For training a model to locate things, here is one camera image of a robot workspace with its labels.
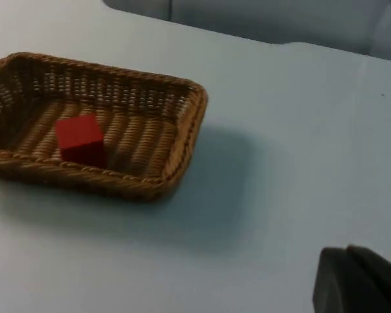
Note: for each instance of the pale brown wicker basket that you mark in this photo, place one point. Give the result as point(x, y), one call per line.
point(143, 137)

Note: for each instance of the red cube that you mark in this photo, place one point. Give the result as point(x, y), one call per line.
point(79, 137)

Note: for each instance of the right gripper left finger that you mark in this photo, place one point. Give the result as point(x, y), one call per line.
point(342, 287)

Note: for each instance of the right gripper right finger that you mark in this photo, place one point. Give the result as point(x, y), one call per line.
point(382, 274)

